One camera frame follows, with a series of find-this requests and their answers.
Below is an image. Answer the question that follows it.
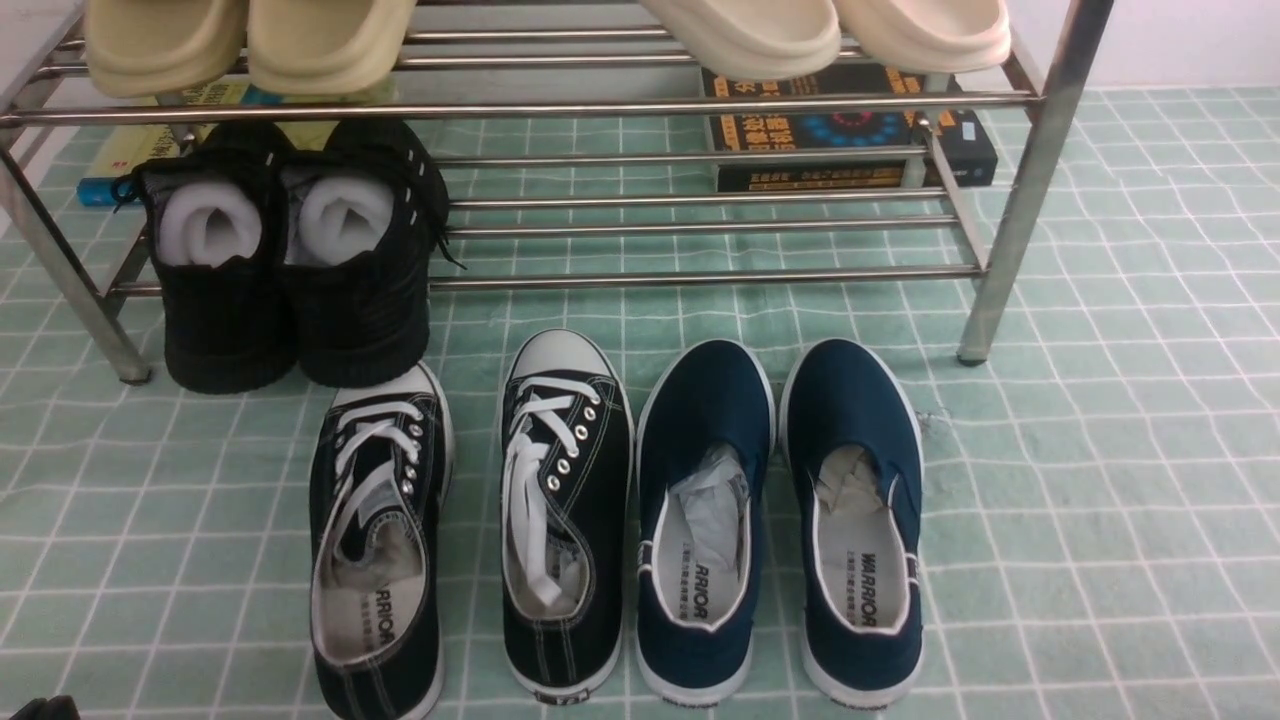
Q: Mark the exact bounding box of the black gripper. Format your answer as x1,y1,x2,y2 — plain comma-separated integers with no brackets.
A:
9,694,81,720

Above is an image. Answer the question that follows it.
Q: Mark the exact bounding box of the black canvas lace-up shoe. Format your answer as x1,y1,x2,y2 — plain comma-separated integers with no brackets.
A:
499,329,635,706
308,363,456,719

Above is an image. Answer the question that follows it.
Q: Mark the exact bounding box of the stainless steel shoe rack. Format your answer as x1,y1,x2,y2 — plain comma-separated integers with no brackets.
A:
3,1,1114,386

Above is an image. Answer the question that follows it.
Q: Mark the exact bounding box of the black knit sneaker left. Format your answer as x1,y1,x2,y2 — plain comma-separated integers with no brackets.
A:
110,120,298,395

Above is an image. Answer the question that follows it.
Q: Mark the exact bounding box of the black knit sneaker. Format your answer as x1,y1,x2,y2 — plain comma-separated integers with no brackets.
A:
275,117,451,388
110,120,298,395

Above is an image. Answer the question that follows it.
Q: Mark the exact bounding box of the black knit sneaker right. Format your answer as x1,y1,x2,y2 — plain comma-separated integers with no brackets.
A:
275,117,451,388

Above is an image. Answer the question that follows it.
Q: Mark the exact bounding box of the beige slipper far left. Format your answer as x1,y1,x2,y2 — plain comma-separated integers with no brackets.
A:
82,1,250,97

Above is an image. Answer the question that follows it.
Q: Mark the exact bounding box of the beige slipper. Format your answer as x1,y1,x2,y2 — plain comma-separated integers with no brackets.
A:
247,1,417,96
82,1,250,97

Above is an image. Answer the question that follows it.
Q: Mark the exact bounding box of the navy slip-on shoe left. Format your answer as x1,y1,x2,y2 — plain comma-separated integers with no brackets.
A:
635,340,776,708

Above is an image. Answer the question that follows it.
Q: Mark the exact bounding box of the navy slip-on shoe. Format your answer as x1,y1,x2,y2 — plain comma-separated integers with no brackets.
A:
635,340,776,708
780,338,925,711

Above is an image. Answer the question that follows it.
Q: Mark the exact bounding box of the beige slipper inner left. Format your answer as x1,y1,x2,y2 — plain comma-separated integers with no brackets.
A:
247,1,417,96

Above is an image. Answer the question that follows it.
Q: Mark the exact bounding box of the navy slip-on shoe right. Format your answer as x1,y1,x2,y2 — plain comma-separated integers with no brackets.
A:
780,338,925,711

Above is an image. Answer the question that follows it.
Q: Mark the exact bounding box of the cream slipper inner right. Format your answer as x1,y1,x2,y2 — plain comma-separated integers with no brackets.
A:
640,1,842,81

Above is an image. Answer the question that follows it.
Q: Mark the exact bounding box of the cream slipper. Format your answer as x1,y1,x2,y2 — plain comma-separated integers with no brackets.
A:
833,1,1012,76
640,1,842,81

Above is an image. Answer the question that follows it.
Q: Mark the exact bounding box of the black book with orange text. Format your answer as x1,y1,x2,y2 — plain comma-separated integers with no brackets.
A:
701,63,998,193

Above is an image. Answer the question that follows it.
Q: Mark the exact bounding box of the green checkered floor cloth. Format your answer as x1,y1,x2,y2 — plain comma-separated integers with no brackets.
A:
1,90,1279,719

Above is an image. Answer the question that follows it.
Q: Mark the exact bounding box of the cream slipper far right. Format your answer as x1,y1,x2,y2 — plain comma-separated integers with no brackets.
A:
833,1,1012,76

